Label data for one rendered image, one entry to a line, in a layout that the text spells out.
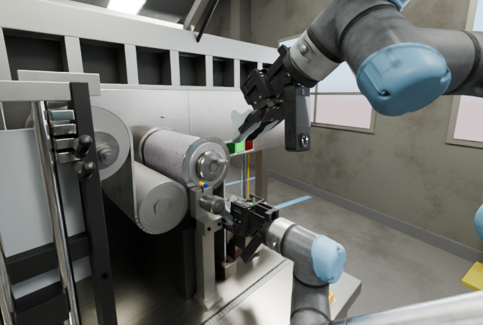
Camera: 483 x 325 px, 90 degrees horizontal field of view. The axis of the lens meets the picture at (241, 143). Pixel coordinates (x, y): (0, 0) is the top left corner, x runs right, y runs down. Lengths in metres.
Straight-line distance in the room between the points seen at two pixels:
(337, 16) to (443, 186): 2.64
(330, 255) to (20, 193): 0.47
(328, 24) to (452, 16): 2.56
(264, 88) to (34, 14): 0.62
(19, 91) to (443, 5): 2.91
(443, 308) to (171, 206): 0.50
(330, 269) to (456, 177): 2.43
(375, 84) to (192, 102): 0.76
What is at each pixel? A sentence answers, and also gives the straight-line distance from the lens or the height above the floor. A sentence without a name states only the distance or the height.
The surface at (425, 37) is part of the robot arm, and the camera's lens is 0.33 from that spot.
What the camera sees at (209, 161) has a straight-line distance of 0.59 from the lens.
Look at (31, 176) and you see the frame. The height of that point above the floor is 1.32.
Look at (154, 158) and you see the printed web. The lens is 0.74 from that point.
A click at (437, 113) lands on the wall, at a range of 2.84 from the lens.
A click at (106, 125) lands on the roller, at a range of 0.51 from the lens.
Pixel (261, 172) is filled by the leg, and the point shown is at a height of 0.93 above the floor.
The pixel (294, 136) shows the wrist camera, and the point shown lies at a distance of 0.41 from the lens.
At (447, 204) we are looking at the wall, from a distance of 2.96.
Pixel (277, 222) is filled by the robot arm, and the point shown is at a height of 1.15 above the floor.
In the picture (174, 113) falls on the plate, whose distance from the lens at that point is 0.93.
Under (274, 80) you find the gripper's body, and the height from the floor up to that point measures 1.45.
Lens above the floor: 1.42
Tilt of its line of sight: 12 degrees down
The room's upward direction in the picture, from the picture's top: straight up
